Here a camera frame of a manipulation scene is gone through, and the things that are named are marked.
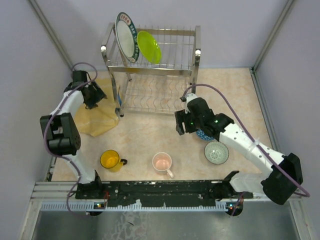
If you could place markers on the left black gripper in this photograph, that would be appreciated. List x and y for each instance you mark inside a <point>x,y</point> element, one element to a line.
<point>99,95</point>

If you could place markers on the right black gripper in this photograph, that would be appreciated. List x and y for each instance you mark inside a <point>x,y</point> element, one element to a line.
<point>181,116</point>

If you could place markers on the yellow cloth with white zigzags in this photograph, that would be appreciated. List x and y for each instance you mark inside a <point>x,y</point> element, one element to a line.
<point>100,119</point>

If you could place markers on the white plate green rim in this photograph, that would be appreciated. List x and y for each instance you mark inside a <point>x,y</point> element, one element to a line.
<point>127,37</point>

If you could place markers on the lime green plate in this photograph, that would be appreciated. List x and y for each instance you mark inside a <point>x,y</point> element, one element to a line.
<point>149,47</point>

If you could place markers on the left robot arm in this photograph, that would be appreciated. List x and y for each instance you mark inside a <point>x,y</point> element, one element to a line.
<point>61,136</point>

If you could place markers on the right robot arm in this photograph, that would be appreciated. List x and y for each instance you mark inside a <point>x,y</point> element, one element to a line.
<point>280,174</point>

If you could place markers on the stainless steel dish rack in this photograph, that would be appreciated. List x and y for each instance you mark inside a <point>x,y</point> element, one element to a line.
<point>146,87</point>

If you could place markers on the blue patterned bowl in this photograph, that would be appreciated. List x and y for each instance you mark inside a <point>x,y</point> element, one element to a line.
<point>203,136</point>

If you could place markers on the pink and white mug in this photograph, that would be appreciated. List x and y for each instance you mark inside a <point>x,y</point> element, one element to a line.
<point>162,163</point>

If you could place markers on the pale green patterned bowl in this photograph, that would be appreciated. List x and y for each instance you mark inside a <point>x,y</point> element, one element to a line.
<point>216,152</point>

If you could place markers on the yellow glass mug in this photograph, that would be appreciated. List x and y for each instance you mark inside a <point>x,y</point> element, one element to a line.
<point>111,161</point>

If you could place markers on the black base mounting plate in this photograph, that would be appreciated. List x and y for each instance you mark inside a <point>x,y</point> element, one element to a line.
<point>169,200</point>

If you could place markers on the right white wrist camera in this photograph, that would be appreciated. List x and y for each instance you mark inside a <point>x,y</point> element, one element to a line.
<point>188,97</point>

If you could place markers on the right aluminium frame post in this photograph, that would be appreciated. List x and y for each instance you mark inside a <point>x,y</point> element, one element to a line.
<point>273,34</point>

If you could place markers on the aluminium frame post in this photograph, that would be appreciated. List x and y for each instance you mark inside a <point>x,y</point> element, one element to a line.
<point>50,31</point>
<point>273,34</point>

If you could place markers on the aluminium front rail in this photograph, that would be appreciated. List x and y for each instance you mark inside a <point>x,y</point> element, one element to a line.
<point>214,189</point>

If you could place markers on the left aluminium frame post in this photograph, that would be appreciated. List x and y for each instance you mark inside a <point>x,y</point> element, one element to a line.
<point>50,31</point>

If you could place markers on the white slotted cable duct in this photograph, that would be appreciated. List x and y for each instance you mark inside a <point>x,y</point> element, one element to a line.
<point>97,206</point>

